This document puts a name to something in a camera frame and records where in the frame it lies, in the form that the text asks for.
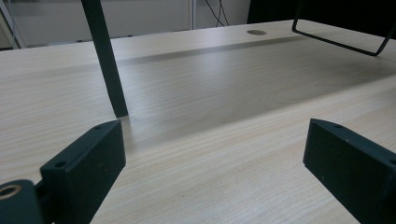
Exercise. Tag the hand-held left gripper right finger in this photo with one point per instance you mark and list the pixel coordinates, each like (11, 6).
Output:
(351, 168)

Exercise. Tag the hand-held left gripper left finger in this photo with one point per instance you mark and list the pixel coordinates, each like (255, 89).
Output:
(84, 168)

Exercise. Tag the black desk shelf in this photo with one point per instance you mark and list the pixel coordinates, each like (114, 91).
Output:
(106, 68)

